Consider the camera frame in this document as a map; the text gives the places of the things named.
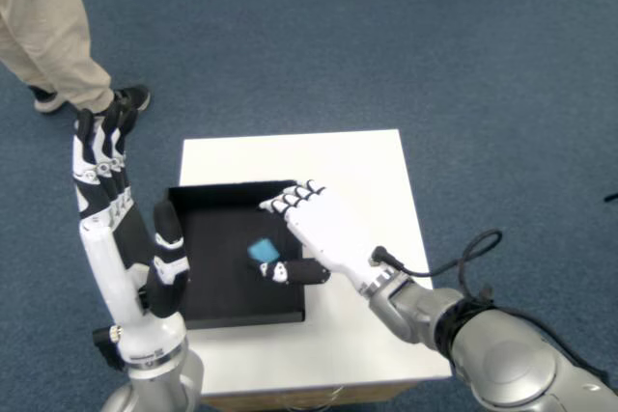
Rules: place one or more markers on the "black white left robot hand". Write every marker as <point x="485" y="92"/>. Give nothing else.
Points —
<point x="103" y="267"/>

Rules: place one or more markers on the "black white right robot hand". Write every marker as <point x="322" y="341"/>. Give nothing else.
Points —
<point x="333" y="228"/>

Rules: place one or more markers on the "blue cube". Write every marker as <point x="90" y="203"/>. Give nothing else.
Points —
<point x="263" y="250"/>

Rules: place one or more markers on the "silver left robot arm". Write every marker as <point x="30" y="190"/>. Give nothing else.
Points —
<point x="164" y="383"/>

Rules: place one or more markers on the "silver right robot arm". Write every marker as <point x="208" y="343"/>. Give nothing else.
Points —
<point x="507" y="354"/>

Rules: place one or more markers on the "black open box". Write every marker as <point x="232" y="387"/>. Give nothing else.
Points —
<point x="217" y="238"/>

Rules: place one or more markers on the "white square table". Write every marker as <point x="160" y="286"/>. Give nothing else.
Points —
<point x="347" y="161"/>

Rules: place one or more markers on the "black left wrist connector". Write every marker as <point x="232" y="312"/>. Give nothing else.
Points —
<point x="107" y="347"/>

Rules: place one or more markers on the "black white sneaker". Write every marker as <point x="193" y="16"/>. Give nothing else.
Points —
<point x="44" y="103"/>
<point x="137" y="96"/>

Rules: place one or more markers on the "beige trousers of person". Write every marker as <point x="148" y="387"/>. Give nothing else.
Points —
<point x="43" y="21"/>

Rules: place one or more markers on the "small black floor object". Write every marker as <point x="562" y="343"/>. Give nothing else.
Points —
<point x="612" y="197"/>

